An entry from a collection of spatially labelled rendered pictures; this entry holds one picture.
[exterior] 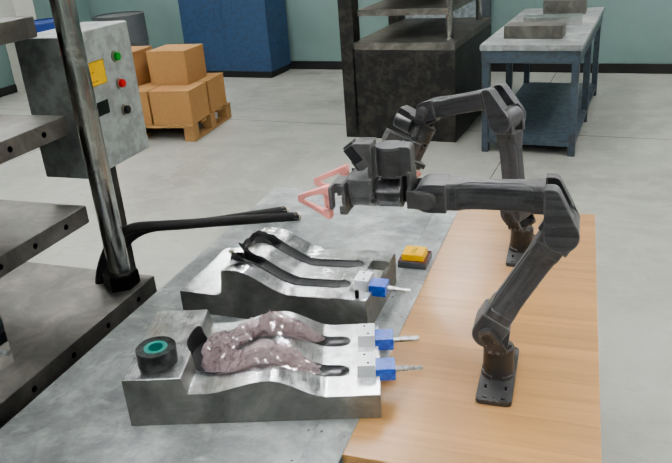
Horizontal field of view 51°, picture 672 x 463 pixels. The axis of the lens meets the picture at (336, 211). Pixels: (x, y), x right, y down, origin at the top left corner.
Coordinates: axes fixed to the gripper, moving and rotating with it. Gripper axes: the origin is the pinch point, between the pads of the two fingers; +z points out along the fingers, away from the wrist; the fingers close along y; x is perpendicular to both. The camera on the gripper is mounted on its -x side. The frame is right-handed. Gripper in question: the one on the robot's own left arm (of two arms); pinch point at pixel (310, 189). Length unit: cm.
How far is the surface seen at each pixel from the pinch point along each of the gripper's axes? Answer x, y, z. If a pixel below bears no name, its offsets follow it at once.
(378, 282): 29.5, -16.2, -8.1
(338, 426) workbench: 40.0, 22.9, -9.7
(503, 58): 49, -388, -1
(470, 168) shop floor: 119, -351, 19
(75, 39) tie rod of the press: -29, -22, 66
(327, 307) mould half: 33.6, -9.8, 2.9
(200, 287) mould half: 33, -13, 39
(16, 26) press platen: -34, -14, 76
